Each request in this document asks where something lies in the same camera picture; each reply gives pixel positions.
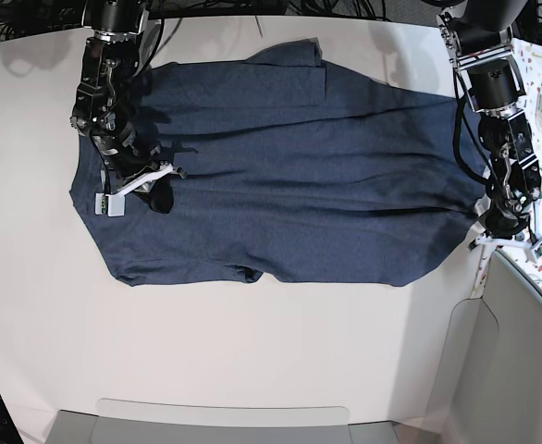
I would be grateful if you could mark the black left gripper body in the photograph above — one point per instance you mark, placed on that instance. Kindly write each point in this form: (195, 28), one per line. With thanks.
(500, 222)

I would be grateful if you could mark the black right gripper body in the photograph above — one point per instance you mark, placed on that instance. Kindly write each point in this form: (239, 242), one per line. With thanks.
(127, 157)

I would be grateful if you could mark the navy blue t-shirt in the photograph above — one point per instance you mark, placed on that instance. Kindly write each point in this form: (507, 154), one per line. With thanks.
(296, 167)

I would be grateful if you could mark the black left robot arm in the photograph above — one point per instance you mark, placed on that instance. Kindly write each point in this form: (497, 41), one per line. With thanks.
(478, 36)

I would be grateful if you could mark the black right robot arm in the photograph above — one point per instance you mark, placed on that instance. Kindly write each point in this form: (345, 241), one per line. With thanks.
(103, 113)

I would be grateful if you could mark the grey plastic bin right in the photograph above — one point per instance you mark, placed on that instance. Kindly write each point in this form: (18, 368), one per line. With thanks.
(488, 387)

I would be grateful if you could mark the grey plastic bin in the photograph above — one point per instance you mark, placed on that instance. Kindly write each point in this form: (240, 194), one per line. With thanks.
(488, 387)
(118, 421)

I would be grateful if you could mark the grey plastic bin front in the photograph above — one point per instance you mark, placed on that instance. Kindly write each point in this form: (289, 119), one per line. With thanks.
(118, 421)

